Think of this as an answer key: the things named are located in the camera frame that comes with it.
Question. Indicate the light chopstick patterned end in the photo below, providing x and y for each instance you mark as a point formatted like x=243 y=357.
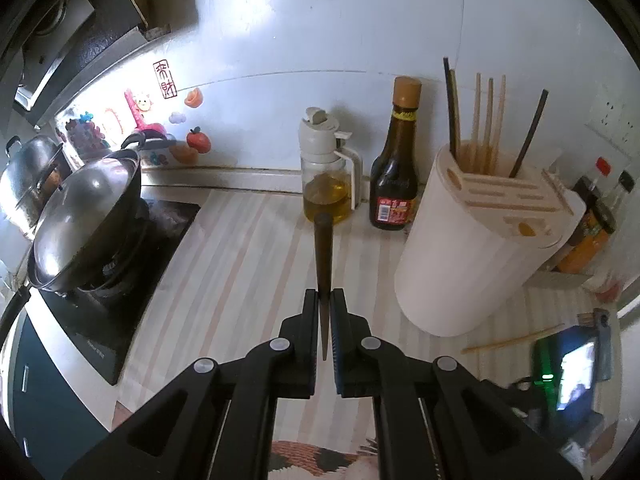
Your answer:
x=516 y=340

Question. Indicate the steel wok with lid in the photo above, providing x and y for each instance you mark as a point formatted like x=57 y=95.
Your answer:
x=86 y=219

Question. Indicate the orange label bottle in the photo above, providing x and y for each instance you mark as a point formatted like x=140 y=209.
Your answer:
x=595 y=228

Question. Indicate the black gas stove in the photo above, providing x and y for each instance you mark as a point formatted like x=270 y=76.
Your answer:
x=101 y=317

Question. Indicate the dark soy sauce bottle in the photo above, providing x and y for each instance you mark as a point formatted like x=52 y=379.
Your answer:
x=393 y=179

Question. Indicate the red cap bottle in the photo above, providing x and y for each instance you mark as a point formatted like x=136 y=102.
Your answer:
x=596 y=177

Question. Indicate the blue smartphone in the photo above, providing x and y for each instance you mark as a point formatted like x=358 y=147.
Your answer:
x=601 y=321

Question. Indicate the black cap bottle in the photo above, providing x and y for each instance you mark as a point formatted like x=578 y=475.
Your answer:
x=622 y=189

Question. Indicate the steel stock pot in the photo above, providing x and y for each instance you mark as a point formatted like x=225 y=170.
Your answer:
x=34 y=171

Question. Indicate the small brown card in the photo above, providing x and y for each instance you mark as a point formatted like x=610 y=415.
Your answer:
x=585 y=319

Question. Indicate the white utensil holder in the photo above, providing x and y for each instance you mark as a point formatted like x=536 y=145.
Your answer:
x=476 y=239

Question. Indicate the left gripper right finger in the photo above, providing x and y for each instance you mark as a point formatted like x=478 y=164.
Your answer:
x=367 y=367

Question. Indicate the dark chopstick pair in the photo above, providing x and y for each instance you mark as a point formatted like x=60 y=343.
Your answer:
x=323 y=243

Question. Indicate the black range hood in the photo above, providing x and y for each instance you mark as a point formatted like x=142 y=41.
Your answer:
x=52 y=49

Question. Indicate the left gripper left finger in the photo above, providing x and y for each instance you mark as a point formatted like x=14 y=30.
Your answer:
x=278 y=369

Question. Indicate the light wooden chopstick pair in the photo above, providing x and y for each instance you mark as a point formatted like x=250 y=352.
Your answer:
x=456 y=120

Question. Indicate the white wall socket panel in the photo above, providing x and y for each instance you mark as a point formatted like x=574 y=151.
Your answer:
x=614 y=121

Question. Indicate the oil dispenser bottle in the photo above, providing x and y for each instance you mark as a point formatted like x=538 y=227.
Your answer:
x=331 y=170

